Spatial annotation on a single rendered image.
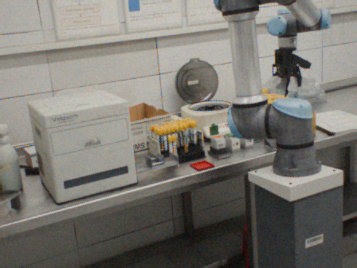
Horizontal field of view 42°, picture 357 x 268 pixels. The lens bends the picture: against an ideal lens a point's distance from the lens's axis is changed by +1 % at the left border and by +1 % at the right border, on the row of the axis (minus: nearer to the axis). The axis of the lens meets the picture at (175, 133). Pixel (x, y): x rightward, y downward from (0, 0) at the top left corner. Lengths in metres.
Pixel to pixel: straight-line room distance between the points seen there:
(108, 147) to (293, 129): 0.59
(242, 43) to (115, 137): 0.51
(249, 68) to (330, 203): 0.49
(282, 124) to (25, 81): 1.13
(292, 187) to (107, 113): 0.62
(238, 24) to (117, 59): 0.86
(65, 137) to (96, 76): 0.72
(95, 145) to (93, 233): 0.91
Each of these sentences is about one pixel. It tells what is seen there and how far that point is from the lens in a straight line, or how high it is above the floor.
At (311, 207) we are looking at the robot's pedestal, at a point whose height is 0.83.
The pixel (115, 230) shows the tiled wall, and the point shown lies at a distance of 2.40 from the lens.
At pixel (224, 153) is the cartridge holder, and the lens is 1.81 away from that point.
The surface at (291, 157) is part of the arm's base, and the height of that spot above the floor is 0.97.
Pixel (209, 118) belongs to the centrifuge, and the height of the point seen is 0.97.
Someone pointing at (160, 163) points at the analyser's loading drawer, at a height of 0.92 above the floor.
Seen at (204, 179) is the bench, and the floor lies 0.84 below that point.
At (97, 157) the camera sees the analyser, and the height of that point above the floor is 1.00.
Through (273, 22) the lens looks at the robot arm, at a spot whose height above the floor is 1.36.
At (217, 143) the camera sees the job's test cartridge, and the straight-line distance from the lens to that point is 1.79.
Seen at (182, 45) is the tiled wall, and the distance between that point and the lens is 2.33.
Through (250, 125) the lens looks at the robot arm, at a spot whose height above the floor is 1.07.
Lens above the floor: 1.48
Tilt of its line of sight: 16 degrees down
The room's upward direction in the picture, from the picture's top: 5 degrees counter-clockwise
